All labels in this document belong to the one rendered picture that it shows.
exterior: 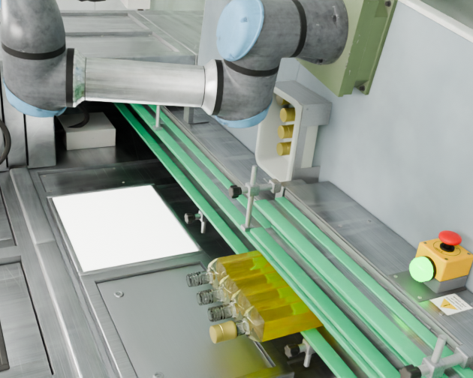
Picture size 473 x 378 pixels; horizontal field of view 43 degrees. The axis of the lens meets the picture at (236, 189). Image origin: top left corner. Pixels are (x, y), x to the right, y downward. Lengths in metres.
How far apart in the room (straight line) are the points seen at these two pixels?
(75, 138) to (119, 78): 1.05
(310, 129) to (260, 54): 0.31
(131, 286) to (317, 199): 0.50
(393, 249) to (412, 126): 0.25
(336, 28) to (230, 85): 0.24
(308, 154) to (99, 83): 0.54
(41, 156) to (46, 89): 0.92
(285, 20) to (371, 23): 0.17
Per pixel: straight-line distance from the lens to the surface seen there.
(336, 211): 1.32
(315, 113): 1.42
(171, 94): 1.22
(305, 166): 1.47
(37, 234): 1.72
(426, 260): 1.12
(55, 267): 1.58
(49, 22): 1.17
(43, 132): 2.08
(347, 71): 1.26
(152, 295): 1.47
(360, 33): 1.24
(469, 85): 1.12
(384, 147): 1.30
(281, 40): 1.19
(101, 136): 2.26
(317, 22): 1.22
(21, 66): 1.19
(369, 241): 1.24
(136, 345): 1.34
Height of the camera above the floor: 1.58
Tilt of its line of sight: 25 degrees down
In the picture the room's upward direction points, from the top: 98 degrees counter-clockwise
